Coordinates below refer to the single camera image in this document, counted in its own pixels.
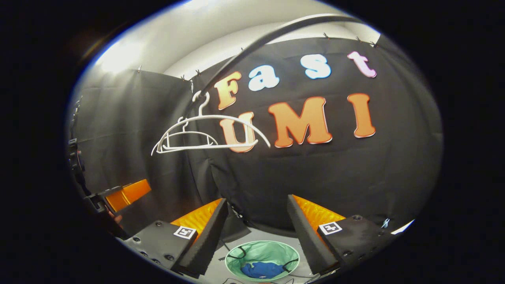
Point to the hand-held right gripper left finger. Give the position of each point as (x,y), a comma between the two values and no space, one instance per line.
(209,236)

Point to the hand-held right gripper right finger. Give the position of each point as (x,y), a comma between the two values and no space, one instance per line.
(305,236)

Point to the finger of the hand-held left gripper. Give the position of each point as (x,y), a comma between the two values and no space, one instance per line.
(126,195)

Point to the green mesh laundry hamper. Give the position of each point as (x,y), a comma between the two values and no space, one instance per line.
(268,250)

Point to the white plastic clothes hanger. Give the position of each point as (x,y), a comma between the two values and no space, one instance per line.
(193,132)
(215,116)

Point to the small ceiling light panel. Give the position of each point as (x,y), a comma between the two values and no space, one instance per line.
(118,55)

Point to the row of backdrop clips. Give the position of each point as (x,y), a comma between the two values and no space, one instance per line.
(326,36)

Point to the black clothes rail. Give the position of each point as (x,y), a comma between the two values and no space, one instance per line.
(252,45)

